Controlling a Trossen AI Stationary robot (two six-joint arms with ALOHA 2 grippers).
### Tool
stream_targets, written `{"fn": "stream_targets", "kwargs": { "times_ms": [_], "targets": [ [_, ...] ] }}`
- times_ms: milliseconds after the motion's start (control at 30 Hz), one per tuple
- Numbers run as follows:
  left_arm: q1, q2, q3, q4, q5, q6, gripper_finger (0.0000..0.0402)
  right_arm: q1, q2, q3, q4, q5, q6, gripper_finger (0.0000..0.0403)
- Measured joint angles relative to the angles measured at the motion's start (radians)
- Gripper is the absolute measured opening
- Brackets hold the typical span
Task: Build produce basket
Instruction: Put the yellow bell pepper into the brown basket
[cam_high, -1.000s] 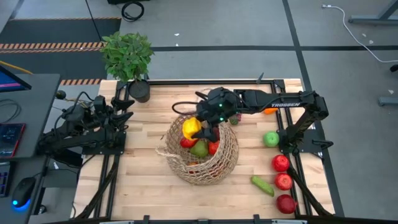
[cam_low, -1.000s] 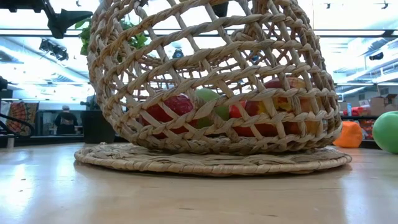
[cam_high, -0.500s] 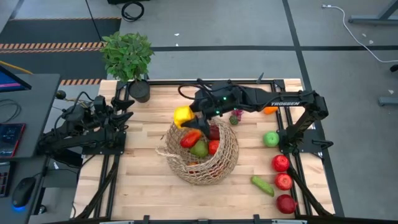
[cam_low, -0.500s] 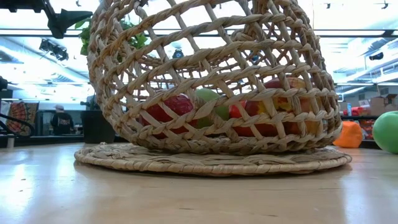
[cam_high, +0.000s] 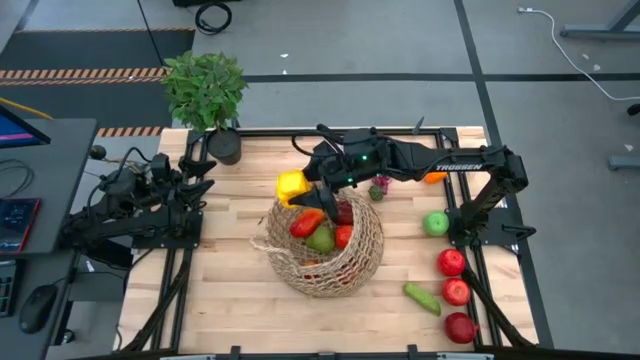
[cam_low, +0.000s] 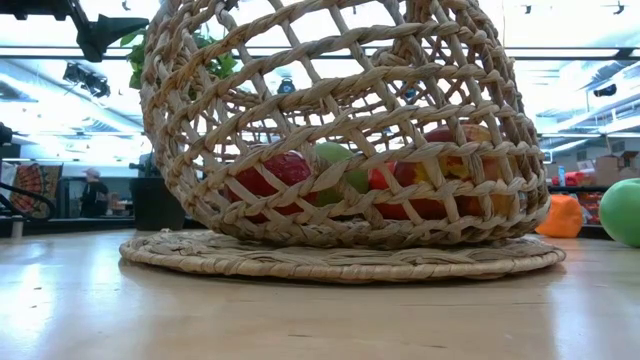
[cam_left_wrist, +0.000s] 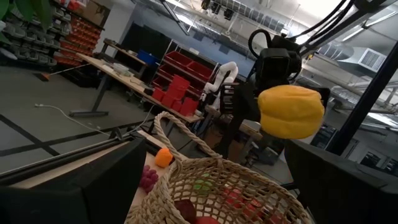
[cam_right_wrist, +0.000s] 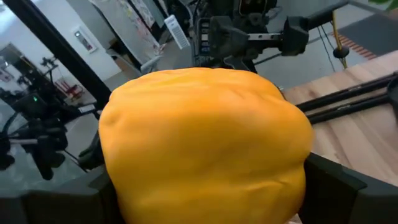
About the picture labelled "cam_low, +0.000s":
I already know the green pear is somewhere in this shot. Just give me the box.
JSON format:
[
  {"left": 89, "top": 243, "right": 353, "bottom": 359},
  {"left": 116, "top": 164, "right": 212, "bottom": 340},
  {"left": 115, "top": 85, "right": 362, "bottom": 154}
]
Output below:
[{"left": 312, "top": 141, "right": 374, "bottom": 209}]

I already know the black aluminium frame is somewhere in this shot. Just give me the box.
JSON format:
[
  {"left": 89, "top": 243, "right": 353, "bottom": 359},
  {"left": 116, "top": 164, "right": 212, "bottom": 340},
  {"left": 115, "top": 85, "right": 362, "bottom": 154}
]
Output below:
[{"left": 0, "top": 214, "right": 614, "bottom": 240}]

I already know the patterned orange hanging cloth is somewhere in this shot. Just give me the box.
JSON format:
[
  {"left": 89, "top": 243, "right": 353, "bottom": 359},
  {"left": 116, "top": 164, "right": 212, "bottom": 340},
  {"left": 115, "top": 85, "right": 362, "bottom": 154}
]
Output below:
[{"left": 9, "top": 162, "right": 64, "bottom": 216}]

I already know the person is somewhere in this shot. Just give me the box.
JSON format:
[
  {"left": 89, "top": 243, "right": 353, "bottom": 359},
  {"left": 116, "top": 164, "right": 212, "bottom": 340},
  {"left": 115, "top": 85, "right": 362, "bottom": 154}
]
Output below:
[{"left": 79, "top": 167, "right": 110, "bottom": 219}]

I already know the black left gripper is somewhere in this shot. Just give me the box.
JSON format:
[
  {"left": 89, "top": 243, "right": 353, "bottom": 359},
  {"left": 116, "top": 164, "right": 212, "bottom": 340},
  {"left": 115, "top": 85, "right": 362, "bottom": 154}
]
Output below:
[{"left": 0, "top": 0, "right": 151, "bottom": 63}]

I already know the red orange mango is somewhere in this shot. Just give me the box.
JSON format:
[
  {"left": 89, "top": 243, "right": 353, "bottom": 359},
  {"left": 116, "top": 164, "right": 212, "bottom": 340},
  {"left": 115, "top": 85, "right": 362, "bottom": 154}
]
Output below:
[{"left": 368, "top": 123, "right": 501, "bottom": 222}]

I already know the red tomato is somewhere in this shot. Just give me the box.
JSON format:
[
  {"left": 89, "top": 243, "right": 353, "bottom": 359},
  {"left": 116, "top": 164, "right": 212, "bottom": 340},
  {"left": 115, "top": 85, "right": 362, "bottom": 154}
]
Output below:
[{"left": 224, "top": 149, "right": 321, "bottom": 224}]

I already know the cardboard box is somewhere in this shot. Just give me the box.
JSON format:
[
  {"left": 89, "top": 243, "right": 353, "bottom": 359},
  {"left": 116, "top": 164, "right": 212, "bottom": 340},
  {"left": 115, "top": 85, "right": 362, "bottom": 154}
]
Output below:
[{"left": 594, "top": 152, "right": 640, "bottom": 187}]

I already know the woven straw basket with handles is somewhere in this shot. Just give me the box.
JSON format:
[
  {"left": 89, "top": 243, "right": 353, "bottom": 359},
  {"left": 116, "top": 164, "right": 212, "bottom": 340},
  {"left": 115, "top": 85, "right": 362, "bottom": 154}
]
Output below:
[{"left": 118, "top": 0, "right": 568, "bottom": 285}]

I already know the green plant in black pot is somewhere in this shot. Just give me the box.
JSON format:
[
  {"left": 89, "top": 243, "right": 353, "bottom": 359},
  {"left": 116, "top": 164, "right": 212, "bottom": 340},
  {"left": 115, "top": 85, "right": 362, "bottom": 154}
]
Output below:
[{"left": 118, "top": 27, "right": 241, "bottom": 232}]

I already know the orange fruit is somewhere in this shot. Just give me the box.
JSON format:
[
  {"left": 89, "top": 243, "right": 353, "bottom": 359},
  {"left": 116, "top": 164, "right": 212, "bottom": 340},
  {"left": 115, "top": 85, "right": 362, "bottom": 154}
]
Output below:
[{"left": 534, "top": 193, "right": 585, "bottom": 239}]

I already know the green apple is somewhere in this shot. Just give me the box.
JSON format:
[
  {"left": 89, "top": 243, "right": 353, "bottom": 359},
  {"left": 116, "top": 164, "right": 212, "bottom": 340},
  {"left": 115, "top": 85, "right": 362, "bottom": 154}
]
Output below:
[{"left": 598, "top": 178, "right": 640, "bottom": 249}]

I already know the yellow red peach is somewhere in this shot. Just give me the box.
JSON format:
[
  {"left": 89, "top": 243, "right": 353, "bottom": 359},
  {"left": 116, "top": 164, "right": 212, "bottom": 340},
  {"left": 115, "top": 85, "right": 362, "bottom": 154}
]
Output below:
[{"left": 488, "top": 189, "right": 521, "bottom": 220}]

